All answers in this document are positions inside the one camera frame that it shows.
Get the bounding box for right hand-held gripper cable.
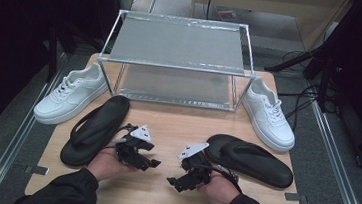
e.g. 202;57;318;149
194;163;246;194

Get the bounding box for metal floor rail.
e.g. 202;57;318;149
0;45;71;204
299;100;362;204

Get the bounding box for red labelled flat item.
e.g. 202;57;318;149
215;6;239;23

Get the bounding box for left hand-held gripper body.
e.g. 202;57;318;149
113;121;155;171

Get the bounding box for black floor cables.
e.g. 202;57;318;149
273;48;345;136

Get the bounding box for black slipper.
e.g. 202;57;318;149
58;89;132;173
201;132;298;190

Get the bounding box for metal frame shoe rack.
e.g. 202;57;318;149
93;7;262;116

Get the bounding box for person's right hand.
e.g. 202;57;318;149
195;169;243;204

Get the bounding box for left hand-held gripper cable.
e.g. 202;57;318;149
102;120;140;154

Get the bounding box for black hanging cable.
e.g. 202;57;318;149
205;0;213;20

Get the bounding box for white sneaker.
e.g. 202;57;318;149
31;56;111;131
237;75;302;153

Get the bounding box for black tripod stand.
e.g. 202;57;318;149
261;36;346;115

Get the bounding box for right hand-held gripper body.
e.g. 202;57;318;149
174;140;215;188

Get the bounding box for black stand post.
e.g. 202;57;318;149
43;22;80;86

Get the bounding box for person's left hand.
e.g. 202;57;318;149
84;145;140;186

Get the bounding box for hand-held gripper cable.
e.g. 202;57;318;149
102;120;140;154
194;163;246;194

